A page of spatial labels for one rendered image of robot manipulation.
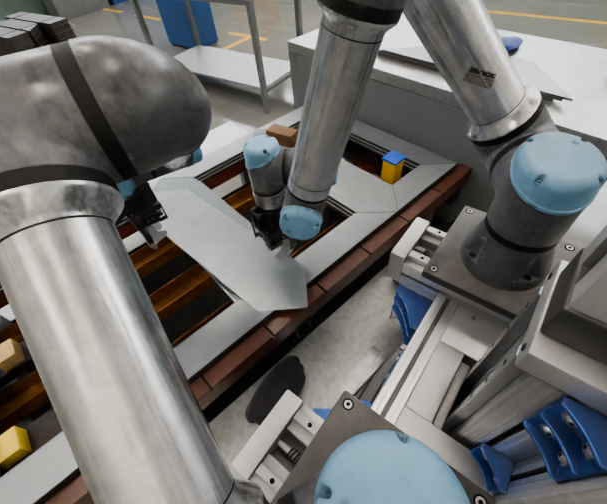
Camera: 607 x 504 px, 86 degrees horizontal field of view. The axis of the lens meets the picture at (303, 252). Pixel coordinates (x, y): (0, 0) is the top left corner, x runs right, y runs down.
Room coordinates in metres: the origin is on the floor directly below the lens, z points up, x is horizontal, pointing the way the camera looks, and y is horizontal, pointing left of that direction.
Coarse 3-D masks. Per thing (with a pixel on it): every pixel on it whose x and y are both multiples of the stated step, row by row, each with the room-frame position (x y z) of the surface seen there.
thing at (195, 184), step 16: (368, 144) 1.12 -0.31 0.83; (240, 160) 1.14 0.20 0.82; (208, 176) 1.05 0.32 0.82; (208, 192) 0.93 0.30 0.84; (224, 208) 0.84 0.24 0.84; (336, 208) 0.79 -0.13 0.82; (384, 224) 0.69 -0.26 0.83; (208, 272) 0.59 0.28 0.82; (0, 288) 0.62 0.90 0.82; (224, 288) 0.53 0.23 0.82; (224, 352) 0.34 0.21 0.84; (208, 368) 0.31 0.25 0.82; (64, 480) 0.12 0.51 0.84; (48, 496) 0.09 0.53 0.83
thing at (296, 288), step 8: (304, 272) 0.53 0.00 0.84; (296, 280) 0.51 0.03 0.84; (304, 280) 0.51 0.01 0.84; (288, 288) 0.49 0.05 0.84; (296, 288) 0.48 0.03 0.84; (304, 288) 0.48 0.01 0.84; (280, 296) 0.46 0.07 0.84; (288, 296) 0.46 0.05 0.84; (296, 296) 0.46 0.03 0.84; (272, 304) 0.44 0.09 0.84; (280, 304) 0.44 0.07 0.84; (288, 304) 0.44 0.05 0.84
